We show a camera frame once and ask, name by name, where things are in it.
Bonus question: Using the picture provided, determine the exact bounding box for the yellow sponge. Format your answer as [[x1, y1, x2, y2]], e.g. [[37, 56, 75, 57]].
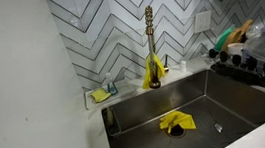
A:
[[89, 87, 112, 105]]

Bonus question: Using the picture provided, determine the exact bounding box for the green plastic board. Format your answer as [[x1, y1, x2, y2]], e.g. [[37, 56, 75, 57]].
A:
[[210, 24, 240, 54]]

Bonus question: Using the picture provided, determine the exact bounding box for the yellow cloth in sink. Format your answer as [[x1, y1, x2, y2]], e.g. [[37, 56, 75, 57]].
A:
[[157, 107, 198, 136]]

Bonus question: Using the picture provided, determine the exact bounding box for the white sponge tray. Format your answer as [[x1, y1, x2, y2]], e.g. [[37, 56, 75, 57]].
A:
[[82, 77, 144, 111]]

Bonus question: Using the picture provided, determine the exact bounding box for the black sink drain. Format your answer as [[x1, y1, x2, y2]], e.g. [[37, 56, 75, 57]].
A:
[[164, 123, 188, 141]]

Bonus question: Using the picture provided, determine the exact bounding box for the steel sink caddy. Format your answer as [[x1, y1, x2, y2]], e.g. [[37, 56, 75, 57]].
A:
[[103, 104, 122, 137]]

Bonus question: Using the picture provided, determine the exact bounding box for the small white bottle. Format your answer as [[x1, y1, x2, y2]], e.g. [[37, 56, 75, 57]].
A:
[[177, 59, 189, 74]]

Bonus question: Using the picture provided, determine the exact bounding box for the clear bottle teal base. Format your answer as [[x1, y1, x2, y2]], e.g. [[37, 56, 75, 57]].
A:
[[103, 71, 120, 97]]

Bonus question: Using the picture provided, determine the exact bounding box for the small shiny metal piece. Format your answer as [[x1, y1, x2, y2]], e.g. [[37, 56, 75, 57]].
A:
[[213, 121, 225, 134]]

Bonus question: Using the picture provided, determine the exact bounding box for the steel kitchen sink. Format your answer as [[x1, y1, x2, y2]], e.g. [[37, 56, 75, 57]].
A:
[[97, 62, 265, 148]]

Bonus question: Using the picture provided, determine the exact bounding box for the white bowl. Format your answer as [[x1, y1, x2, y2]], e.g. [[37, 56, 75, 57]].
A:
[[226, 41, 250, 58]]

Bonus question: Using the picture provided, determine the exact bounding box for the gold spring kitchen faucet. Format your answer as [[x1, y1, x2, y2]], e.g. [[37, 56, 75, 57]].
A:
[[139, 4, 164, 90]]

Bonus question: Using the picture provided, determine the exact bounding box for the small gold side lever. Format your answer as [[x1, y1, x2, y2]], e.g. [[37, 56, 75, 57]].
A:
[[161, 54, 172, 75]]

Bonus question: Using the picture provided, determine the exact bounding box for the white wall outlet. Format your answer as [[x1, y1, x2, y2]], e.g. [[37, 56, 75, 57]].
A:
[[192, 10, 215, 35]]

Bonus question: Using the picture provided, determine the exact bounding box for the round bamboo lid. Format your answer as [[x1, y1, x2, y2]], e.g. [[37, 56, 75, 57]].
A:
[[236, 18, 257, 36], [218, 26, 248, 53]]

